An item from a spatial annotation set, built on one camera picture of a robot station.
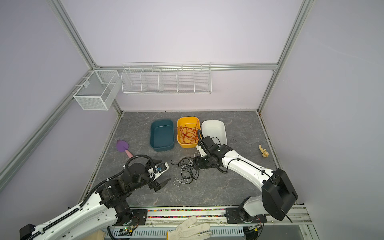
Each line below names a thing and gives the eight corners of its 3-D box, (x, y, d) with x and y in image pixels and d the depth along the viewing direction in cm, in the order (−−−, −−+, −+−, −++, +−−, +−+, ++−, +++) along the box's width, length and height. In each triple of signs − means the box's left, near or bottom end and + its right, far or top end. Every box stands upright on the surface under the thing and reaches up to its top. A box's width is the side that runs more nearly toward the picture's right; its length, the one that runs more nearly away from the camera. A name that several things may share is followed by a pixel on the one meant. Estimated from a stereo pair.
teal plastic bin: (148, 151, 100) (145, 146, 96) (154, 124, 115) (152, 119, 111) (173, 151, 100) (172, 146, 96) (176, 124, 115) (175, 119, 110)
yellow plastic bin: (175, 148, 101) (174, 143, 97) (178, 121, 117) (177, 116, 112) (200, 148, 101) (200, 143, 97) (200, 121, 117) (200, 116, 112)
